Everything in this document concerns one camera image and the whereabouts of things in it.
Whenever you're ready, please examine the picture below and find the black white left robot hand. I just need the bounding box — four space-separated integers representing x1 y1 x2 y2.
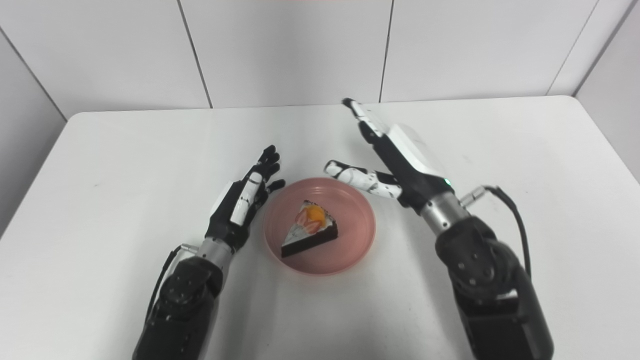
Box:
204 145 286 251

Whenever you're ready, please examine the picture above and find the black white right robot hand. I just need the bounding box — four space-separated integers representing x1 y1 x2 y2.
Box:
323 98 454 218

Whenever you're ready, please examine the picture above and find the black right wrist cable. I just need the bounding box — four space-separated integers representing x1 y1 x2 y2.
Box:
460 185 532 278

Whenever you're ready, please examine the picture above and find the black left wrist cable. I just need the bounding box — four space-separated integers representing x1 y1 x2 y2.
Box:
144 243 201 326

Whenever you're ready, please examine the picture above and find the pink round plate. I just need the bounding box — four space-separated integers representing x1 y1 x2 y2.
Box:
263 177 377 277

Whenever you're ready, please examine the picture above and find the chocolate cake slice with fruit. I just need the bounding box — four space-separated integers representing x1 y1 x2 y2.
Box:
280 200 339 259

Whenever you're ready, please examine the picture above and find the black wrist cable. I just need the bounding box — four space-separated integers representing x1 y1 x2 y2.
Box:
144 243 201 326
460 185 532 278

